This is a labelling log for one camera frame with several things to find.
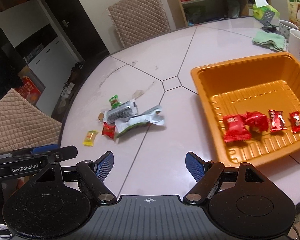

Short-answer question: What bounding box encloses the clear brown biscuit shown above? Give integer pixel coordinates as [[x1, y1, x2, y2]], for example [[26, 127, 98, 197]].
[[98, 113, 104, 122]]

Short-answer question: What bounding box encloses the white cartoon mug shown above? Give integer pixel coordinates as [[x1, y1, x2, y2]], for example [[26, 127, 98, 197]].
[[288, 29, 300, 61]]

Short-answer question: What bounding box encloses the black white snack sachet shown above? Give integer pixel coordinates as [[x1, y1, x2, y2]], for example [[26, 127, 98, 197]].
[[103, 99, 138, 124]]

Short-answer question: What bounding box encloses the quilted beige chair near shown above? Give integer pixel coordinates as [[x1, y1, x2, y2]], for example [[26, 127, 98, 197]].
[[0, 89, 62, 153]]

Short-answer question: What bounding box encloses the dark red candy packet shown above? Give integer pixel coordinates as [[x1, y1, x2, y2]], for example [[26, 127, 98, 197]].
[[268, 109, 287, 133]]

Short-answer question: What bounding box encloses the small red candy packet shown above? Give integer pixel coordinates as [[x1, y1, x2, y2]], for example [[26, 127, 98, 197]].
[[289, 111, 300, 133]]

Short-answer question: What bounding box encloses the green cleaning cloth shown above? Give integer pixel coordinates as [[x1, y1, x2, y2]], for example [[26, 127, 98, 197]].
[[252, 31, 287, 52]]

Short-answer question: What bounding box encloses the crumpled red snack packet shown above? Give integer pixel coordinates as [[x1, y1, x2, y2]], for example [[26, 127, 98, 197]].
[[244, 111, 269, 133]]

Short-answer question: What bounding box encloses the green wrapped candy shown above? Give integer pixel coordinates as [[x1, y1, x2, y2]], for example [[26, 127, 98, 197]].
[[109, 94, 121, 109]]

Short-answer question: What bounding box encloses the quilted beige chair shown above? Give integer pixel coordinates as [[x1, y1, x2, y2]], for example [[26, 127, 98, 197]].
[[107, 0, 171, 47], [0, 89, 62, 153]]

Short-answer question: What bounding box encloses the grey phone stand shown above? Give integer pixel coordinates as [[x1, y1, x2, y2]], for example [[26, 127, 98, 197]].
[[260, 9, 278, 33]]

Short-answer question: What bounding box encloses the patterned grey mug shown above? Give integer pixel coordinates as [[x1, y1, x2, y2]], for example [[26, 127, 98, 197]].
[[279, 20, 299, 40]]

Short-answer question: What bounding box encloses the white cabinet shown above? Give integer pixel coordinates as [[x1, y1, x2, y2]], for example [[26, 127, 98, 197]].
[[29, 37, 77, 116]]

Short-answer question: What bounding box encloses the wooden shelf unit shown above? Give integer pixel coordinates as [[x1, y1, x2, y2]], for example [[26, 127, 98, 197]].
[[166, 0, 254, 29]]

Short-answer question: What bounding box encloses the quilted beige chair far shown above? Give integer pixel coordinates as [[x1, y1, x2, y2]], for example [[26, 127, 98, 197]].
[[107, 0, 171, 47]]

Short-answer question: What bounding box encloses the yellow candy packet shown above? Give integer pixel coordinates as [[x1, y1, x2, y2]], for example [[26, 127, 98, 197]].
[[83, 130, 98, 147]]

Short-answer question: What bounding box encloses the green tissue box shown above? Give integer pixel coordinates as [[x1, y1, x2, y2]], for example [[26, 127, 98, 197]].
[[253, 0, 280, 22]]

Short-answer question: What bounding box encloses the large red snack packet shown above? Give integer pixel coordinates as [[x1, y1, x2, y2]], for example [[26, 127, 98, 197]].
[[223, 114, 251, 143]]

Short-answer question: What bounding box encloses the red candy packet on table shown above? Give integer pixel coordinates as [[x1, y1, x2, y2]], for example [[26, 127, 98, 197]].
[[102, 122, 116, 139]]

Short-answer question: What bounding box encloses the orange plastic tray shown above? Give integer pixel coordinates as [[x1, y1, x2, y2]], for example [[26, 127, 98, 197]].
[[191, 53, 300, 167]]

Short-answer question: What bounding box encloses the silver foil snack bag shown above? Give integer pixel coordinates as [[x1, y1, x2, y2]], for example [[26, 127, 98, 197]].
[[115, 105, 165, 138]]

